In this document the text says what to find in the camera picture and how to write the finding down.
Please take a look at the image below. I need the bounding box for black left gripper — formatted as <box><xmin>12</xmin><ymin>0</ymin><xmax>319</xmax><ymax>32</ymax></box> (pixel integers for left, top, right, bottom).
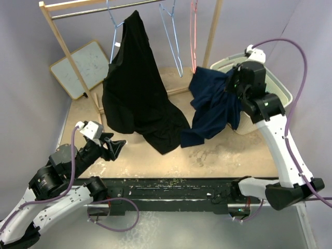
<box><xmin>70</xmin><ymin>131</ymin><xmax>126</xmax><ymax>179</ymax></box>

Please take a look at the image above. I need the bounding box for navy blue t shirt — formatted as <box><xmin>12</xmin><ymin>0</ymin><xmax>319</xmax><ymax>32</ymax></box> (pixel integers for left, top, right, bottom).
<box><xmin>181</xmin><ymin>67</ymin><xmax>242</xmax><ymax>148</ymax></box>

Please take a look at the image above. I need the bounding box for pink wire hanger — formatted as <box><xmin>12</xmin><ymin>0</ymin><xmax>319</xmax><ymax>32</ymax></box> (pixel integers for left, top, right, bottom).
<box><xmin>189</xmin><ymin>0</ymin><xmax>198</xmax><ymax>73</ymax></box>

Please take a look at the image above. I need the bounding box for light blue hanger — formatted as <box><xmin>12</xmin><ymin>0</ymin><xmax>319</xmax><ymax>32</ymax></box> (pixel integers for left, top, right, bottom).
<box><xmin>106</xmin><ymin>0</ymin><xmax>124</xmax><ymax>63</ymax></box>
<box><xmin>159</xmin><ymin>0</ymin><xmax>184</xmax><ymax>78</ymax></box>

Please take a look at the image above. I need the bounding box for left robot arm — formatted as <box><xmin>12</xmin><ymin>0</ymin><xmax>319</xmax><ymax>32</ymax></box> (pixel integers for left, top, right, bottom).
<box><xmin>1</xmin><ymin>133</ymin><xmax>126</xmax><ymax>248</ymax></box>

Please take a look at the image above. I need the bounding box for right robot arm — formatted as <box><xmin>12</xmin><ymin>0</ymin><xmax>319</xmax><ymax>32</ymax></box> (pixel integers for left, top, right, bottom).
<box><xmin>225</xmin><ymin>60</ymin><xmax>325</xmax><ymax>211</ymax></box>

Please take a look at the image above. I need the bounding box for cream perforated laundry basket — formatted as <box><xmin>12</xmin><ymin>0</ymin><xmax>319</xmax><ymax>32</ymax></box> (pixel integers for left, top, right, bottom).
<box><xmin>210</xmin><ymin>53</ymin><xmax>293</xmax><ymax>135</ymax></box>

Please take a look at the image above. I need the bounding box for black hanging garment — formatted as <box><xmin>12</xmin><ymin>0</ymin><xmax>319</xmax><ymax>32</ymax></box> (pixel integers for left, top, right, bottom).
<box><xmin>102</xmin><ymin>10</ymin><xmax>189</xmax><ymax>155</ymax></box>

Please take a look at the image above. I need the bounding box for wooden clothes rack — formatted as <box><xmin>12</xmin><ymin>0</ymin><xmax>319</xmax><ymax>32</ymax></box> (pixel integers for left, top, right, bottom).
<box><xmin>38</xmin><ymin>1</ymin><xmax>223</xmax><ymax>123</ymax></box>

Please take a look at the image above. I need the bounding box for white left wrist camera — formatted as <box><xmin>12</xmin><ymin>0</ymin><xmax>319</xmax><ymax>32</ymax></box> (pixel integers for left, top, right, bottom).
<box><xmin>75</xmin><ymin>121</ymin><xmax>104</xmax><ymax>147</ymax></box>

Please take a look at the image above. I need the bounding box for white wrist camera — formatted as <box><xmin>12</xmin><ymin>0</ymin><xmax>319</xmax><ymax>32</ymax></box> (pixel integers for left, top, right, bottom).
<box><xmin>244</xmin><ymin>45</ymin><xmax>266</xmax><ymax>64</ymax></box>
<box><xmin>75</xmin><ymin>121</ymin><xmax>104</xmax><ymax>147</ymax></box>

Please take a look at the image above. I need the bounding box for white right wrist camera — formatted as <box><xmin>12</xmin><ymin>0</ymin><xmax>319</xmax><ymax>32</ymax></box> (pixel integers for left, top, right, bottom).
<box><xmin>244</xmin><ymin>45</ymin><xmax>266</xmax><ymax>64</ymax></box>

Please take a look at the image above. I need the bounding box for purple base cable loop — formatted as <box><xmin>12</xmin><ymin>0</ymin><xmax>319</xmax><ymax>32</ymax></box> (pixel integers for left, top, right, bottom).
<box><xmin>87</xmin><ymin>196</ymin><xmax>140</xmax><ymax>231</ymax></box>

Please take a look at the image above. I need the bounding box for small whiteboard yellow frame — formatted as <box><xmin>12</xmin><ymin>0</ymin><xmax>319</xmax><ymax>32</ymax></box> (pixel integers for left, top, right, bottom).
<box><xmin>49</xmin><ymin>40</ymin><xmax>109</xmax><ymax>100</ymax></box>

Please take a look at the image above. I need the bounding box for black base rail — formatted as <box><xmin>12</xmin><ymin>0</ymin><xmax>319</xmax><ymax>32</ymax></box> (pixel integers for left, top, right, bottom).
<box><xmin>51</xmin><ymin>177</ymin><xmax>288</xmax><ymax>216</ymax></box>

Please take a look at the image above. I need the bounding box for aluminium frame rail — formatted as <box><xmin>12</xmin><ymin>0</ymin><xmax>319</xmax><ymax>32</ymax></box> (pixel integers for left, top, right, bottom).
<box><xmin>18</xmin><ymin>181</ymin><xmax>320</xmax><ymax>249</ymax></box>

